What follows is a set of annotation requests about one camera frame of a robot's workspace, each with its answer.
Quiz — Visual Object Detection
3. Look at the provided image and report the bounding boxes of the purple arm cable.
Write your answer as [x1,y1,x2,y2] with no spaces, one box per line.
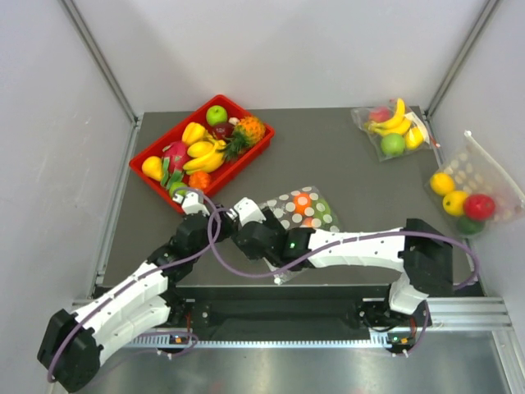
[207,207,482,358]
[45,186,225,385]

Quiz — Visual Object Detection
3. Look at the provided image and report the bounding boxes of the pink fake dragon fruit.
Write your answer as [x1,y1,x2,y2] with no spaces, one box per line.
[160,141,190,190]

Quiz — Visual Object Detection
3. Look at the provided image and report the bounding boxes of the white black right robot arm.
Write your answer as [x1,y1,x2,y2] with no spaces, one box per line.
[232,218,453,315]

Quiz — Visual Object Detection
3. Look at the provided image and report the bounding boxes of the dark red fake plum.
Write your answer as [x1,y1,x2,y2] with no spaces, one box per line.
[210,122,235,140]

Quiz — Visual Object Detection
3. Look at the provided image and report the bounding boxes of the green fake apple in tray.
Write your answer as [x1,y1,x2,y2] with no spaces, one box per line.
[206,105,229,126]

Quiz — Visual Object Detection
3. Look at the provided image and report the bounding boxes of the green fake fruit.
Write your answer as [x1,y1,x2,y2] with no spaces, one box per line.
[313,199,333,224]

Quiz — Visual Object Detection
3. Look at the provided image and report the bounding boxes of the grey slotted cable duct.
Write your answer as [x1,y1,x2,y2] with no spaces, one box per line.
[119,330,415,349]

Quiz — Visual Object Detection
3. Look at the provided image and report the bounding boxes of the yellow fake bell pepper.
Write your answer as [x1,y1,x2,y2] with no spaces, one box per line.
[181,122,208,146]

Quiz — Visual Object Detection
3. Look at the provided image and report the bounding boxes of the green fruit in right bag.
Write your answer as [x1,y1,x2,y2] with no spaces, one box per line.
[456,216,486,236]

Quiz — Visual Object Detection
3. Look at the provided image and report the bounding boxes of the red fruit in bag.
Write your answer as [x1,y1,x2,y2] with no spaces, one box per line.
[368,107,392,123]

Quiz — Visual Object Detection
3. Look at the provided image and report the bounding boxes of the green fake lime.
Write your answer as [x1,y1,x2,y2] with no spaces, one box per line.
[168,181,188,198]

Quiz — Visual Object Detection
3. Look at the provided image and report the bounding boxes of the orange fake carved fruit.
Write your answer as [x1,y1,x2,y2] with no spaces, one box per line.
[189,171,212,194]

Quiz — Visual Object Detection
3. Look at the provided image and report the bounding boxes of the red fake apple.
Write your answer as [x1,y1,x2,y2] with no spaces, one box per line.
[463,194,495,221]

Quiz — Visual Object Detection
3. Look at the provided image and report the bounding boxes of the yellow lemon lower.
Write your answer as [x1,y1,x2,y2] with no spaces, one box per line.
[442,190,469,217]

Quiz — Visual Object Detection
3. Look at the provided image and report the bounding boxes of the yellow fake pear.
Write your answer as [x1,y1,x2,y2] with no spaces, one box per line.
[141,156,164,182]

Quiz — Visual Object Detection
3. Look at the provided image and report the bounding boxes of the fake pineapple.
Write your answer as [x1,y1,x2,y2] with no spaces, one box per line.
[221,116,266,162]

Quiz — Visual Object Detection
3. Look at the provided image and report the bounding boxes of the red plastic tray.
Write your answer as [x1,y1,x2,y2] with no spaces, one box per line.
[129,94,275,213]

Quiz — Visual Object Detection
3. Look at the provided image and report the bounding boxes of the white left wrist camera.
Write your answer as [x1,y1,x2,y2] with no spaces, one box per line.
[171,187,209,215]

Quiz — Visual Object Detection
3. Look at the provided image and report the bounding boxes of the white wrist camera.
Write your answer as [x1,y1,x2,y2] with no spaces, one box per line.
[171,187,209,215]
[233,197,266,227]

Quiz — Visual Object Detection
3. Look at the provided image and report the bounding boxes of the yellow fake banana bunch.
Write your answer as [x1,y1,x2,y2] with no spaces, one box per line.
[183,140,226,175]

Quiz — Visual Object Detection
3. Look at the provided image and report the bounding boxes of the red peach fake fruit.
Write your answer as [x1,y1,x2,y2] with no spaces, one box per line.
[301,218,322,228]

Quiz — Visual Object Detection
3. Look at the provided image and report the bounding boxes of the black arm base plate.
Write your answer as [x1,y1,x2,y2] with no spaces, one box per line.
[159,286,413,331]

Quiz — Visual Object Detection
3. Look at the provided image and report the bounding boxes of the green apple in bag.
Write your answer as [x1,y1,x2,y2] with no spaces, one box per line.
[381,134,405,157]

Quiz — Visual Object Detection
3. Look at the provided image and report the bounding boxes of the yellow fruit in bag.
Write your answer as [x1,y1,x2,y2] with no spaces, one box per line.
[404,126,425,151]

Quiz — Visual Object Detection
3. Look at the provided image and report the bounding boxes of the dotted zip bag at right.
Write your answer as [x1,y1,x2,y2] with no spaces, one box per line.
[425,131,524,238]

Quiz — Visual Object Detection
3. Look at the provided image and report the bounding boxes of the yellow bananas in bag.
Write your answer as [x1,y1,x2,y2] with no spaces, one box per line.
[365,98,412,136]

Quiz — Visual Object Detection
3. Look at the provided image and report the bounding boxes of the yellow lemon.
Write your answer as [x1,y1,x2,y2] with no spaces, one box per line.
[430,172,455,196]
[442,190,469,217]

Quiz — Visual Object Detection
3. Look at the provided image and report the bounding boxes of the clear polka dot zip bag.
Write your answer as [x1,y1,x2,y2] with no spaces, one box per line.
[258,185,341,285]

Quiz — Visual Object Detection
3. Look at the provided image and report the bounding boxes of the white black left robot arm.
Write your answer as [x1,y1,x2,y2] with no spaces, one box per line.
[37,211,238,393]

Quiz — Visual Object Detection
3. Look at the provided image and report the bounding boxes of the yellow lemon upper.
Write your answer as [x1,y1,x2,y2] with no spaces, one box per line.
[430,172,455,196]

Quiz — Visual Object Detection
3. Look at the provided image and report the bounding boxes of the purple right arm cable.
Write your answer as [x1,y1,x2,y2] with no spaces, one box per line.
[207,207,482,358]

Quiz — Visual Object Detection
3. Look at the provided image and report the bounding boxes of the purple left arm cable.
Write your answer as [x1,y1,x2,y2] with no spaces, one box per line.
[45,186,225,385]

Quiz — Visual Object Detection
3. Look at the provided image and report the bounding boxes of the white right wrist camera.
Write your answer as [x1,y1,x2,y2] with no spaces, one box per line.
[233,197,266,227]

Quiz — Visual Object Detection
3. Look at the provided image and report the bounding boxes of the clear zip bag with bananas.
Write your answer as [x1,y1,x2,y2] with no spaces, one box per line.
[350,98,440,162]

